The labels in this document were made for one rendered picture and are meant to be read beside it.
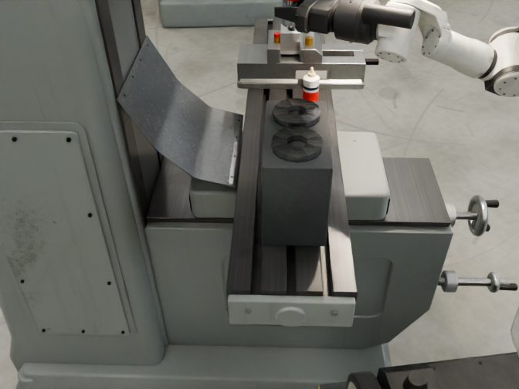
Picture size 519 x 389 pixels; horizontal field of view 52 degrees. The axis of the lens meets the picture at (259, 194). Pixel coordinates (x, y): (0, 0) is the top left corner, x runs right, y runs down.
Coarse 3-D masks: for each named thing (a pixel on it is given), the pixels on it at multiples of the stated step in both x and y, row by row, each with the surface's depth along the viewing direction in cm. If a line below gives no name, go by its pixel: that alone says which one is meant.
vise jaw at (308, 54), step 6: (300, 36) 146; (312, 36) 146; (318, 36) 148; (300, 42) 143; (318, 42) 145; (300, 48) 141; (306, 48) 140; (312, 48) 140; (318, 48) 142; (300, 54) 141; (306, 54) 141; (312, 54) 141; (318, 54) 141; (300, 60) 142; (306, 60) 142; (312, 60) 142; (318, 60) 142
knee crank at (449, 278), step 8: (448, 272) 146; (440, 280) 147; (448, 280) 145; (456, 280) 145; (464, 280) 147; (472, 280) 147; (480, 280) 147; (488, 280) 146; (496, 280) 145; (504, 280) 146; (448, 288) 145; (456, 288) 145; (488, 288) 148; (496, 288) 145; (504, 288) 148; (512, 288) 147
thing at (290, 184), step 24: (288, 120) 97; (312, 120) 97; (264, 144) 94; (288, 144) 92; (312, 144) 92; (264, 168) 89; (288, 168) 89; (312, 168) 89; (264, 192) 92; (288, 192) 92; (312, 192) 92; (264, 216) 96; (288, 216) 96; (312, 216) 96; (264, 240) 100; (288, 240) 100; (312, 240) 100
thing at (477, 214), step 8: (472, 200) 152; (480, 200) 147; (488, 200) 147; (496, 200) 147; (448, 208) 148; (472, 208) 154; (480, 208) 146; (456, 216) 149; (464, 216) 149; (472, 216) 149; (480, 216) 145; (472, 224) 153; (480, 224) 145; (488, 224) 153; (472, 232) 151; (480, 232) 147
